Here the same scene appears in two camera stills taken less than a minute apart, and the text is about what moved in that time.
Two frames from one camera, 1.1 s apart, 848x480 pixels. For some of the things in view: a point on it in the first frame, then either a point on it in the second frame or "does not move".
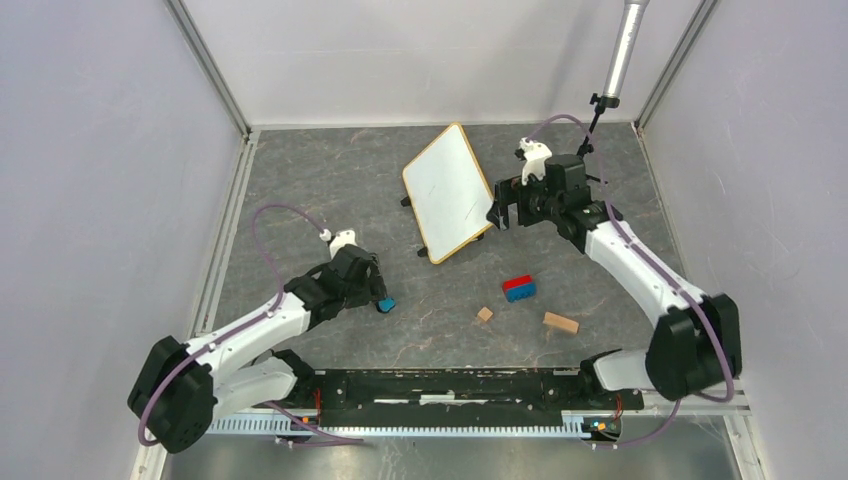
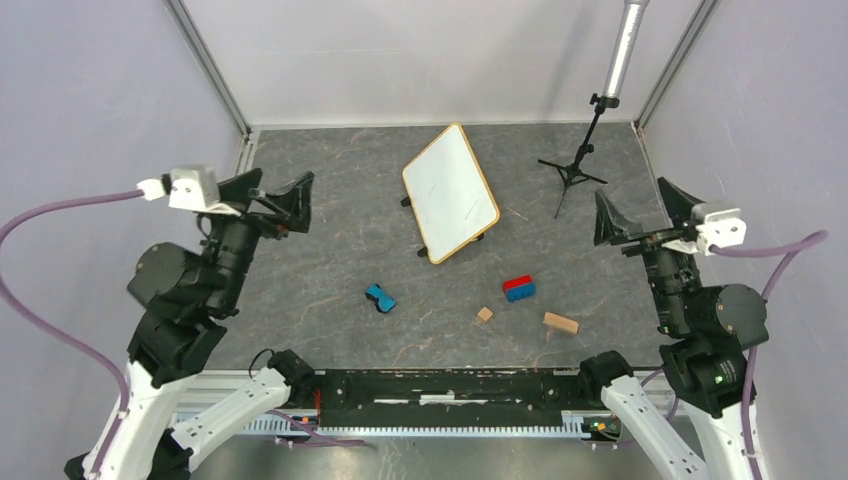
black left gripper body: [368, 290] to [240, 234]
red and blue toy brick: [519, 289] does not move
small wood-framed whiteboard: [447, 195] does not move
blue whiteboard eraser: [386, 304] does not move
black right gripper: [508, 192] to [679, 204]
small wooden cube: [485, 314] does not move
